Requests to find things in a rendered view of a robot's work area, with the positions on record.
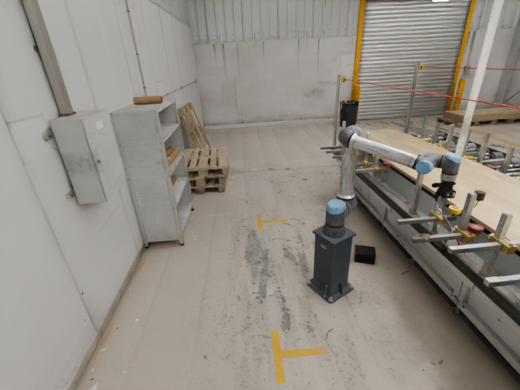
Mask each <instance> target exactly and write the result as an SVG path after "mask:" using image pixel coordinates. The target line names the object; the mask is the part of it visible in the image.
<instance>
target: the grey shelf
mask: <svg viewBox="0 0 520 390"><path fill-rule="evenodd" d="M174 103H175V104H174ZM173 107H174V109H173ZM174 112H175V114H174ZM109 114H110V117H111V122H112V125H113V128H114V131H115V137H116V139H117V143H118V147H119V151H120V154H121V159H122V162H123V165H124V168H125V173H126V176H127V180H128V185H129V188H130V191H131V194H132V199H133V202H134V205H135V210H136V213H137V217H138V219H139V225H140V228H141V231H142V236H143V239H144V242H145V248H149V245H148V242H154V241H174V240H180V245H184V242H183V229H184V226H185V224H186V222H187V219H188V217H189V214H190V210H194V208H193V200H192V195H191V190H190V181H189V177H188V172H187V167H186V158H185V153H184V149H183V140H182V135H181V131H180V122H179V117H178V112H177V107H176V99H168V100H163V103H158V104H130V105H129V106H126V107H124V108H121V109H118V110H117V111H113V112H112V113H109ZM153 115H154V117H153ZM175 116H176V118H175ZM154 119H155V121H154ZM155 123H156V125H155ZM157 126H158V127H157ZM177 129H178V131H177ZM156 131H157V133H156ZM178 134H179V136H178ZM179 139H180V140H179ZM181 144H182V145H181ZM168 147H173V150H174V149H175V148H178V149H179V150H180V153H179V154H178V156H177V157H176V158H175V159H174V160H173V162H172V163H171V165H170V166H169V165H168V161H167V157H166V149H167V148H168ZM180 147H181V149H180ZM160 149H161V152H160ZM161 153H162V155H161ZM182 157H183V158H182ZM163 165H164V166H163ZM183 165H184V167H183ZM164 168H165V170H164ZM184 170H185V171H184ZM185 174H186V175H185ZM171 176H176V181H175V183H174V185H172V180H171ZM166 180H167V182H166ZM167 184H168V185H167ZM188 184H189V185H188ZM168 187H169V189H168ZM187 187H188V189H187ZM188 192H189V193H188ZM189 196H190V198H189Z"/></svg>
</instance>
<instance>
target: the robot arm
mask: <svg viewBox="0 0 520 390"><path fill-rule="evenodd" d="M338 139H339V142H340V143H341V145H343V150H342V160H341V171H340V191H339V192H338V193H337V199H336V200H335V199H334V200H330V201H328V202H327V207H326V222H325V225H324V226H323V234H324V235H326V236H327V237H329V238H342V237H343V236H345V234H346V229H345V227H344V218H345V217H346V216H347V215H348V214H349V213H350V212H351V211H352V210H353V209H354V208H355V207H356V206H357V199H356V197H355V194H354V193H353V190H354V174H355V166H356V158H357V150H358V149H359V150H361V151H364V152H367V153H370V154H372V155H375V156H379V157H381V158H383V159H387V160H390V161H393V162H394V163H398V164H401V165H403V166H407V167H409V168H411V169H414V170H416V172H417V173H419V174H423V175H425V174H428V173H430V172H431V171H432V170H433V168H434V167H435V168H440V169H442V172H441V175H440V179H441V181H442V183H433V184H432V187H434V188H437V187H439V186H440V187H439V188H438V189H437V191H436V193H435V201H436V205H437V206H438V208H441V207H442V206H443V205H448V202H447V198H450V199H452V198H454V197H455V194H456V191H455V190H453V185H456V183H455V182H454V181H456V180H457V175H458V172H459V168H460V164H461V160H462V157H461V156H460V155H458V154H456V153H450V152H448V153H446V154H445V155H443V154H436V153H431V152H424V153H423V154H422V155H421V156H417V155H414V154H411V153H408V152H404V151H402V150H399V149H395V148H392V147H390V146H387V145H383V144H381V143H378V142H374V141H371V140H369V139H364V138H362V137H361V130H360V128H359V127H357V126H356V125H350V126H348V127H346V128H344V129H342V130H341V131H340V132H339V134H338ZM453 194H454V196H453ZM440 196H441V197H440Z"/></svg>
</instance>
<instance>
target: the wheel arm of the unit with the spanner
mask: <svg viewBox="0 0 520 390"><path fill-rule="evenodd" d="M430 236H431V237H430V238H428V240H421V239H420V238H417V237H411V242H412V243H413V244H414V243H422V242H431V241H447V240H455V239H463V237H464V235H463V234H462V233H452V234H435V235H430Z"/></svg>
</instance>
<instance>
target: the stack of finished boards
mask: <svg viewBox="0 0 520 390"><path fill-rule="evenodd" d="M465 114H466V110H457V111H444V113H443V117H444V118H449V119H453V120H456V121H461V122H464V117H465ZM507 118H520V109H517V108H509V107H502V108H480V109H474V113H473V116H472V119H471V121H485V120H496V119H507Z"/></svg>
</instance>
